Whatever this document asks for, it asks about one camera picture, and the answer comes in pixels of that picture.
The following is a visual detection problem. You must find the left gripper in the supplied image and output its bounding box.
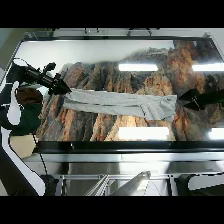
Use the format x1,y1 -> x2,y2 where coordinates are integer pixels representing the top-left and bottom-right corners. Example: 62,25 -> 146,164
47,73 -> 73,96

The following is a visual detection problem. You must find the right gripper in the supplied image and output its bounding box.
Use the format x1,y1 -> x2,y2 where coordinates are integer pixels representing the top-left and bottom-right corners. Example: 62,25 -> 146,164
178,88 -> 205,112

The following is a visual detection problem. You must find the grey garment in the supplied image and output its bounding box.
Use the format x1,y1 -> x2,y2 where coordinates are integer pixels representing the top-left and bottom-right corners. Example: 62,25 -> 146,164
62,87 -> 179,123

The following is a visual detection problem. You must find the brown garment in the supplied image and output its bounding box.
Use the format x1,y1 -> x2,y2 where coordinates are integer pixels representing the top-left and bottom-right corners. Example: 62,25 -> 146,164
15,86 -> 44,107

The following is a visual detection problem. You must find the dark green garment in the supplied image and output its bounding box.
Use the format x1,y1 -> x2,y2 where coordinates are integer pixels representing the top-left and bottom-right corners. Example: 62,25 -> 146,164
0,102 -> 44,137

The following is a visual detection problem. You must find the cream garment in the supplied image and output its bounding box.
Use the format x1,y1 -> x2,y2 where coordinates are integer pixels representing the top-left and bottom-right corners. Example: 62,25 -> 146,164
9,132 -> 38,160

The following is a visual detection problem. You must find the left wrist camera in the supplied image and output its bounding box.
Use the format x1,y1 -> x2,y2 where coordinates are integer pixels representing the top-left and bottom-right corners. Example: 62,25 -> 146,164
42,61 -> 57,76

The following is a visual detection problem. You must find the black cable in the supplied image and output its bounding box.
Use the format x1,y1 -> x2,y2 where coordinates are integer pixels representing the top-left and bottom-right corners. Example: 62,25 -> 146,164
31,132 -> 50,178

